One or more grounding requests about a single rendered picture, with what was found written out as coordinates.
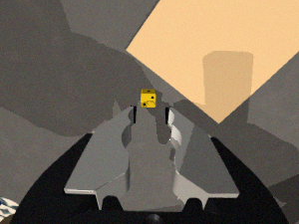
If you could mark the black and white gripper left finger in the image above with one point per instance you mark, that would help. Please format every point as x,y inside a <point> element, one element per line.
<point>96,166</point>

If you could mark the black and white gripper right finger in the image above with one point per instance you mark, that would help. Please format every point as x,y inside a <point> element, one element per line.
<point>204,168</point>

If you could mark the peach flat mat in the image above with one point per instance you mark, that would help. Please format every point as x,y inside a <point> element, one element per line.
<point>217,53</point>

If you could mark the yellow die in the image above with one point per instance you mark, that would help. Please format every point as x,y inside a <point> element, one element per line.
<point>148,98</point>

